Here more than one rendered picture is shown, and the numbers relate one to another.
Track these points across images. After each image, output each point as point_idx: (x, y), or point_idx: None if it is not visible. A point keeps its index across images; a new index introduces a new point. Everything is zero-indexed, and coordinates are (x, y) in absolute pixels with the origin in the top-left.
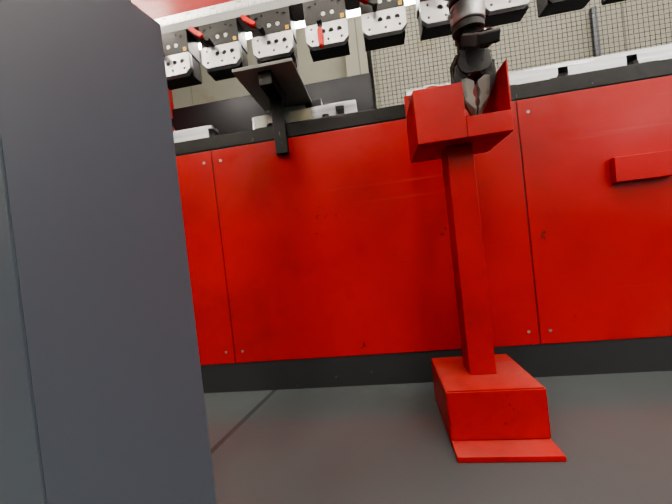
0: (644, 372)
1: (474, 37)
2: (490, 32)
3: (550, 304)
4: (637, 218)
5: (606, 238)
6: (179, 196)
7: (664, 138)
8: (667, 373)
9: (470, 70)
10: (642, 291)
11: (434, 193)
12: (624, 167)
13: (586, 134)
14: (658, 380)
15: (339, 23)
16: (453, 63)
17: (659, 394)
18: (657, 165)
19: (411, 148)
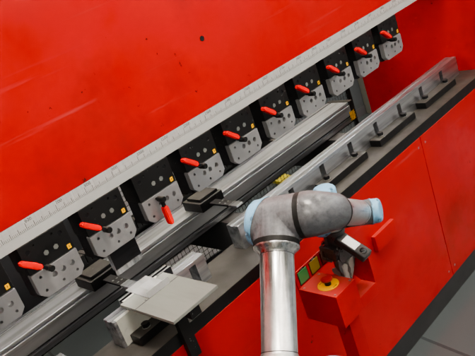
0: (409, 352)
1: (360, 256)
2: (368, 254)
3: (370, 345)
4: (388, 265)
5: (380, 286)
6: None
7: (386, 211)
8: (418, 346)
9: (345, 259)
10: (399, 306)
11: (300, 315)
12: (379, 241)
13: (358, 227)
14: (419, 355)
15: (172, 188)
16: (328, 251)
17: None
18: (390, 232)
19: (317, 315)
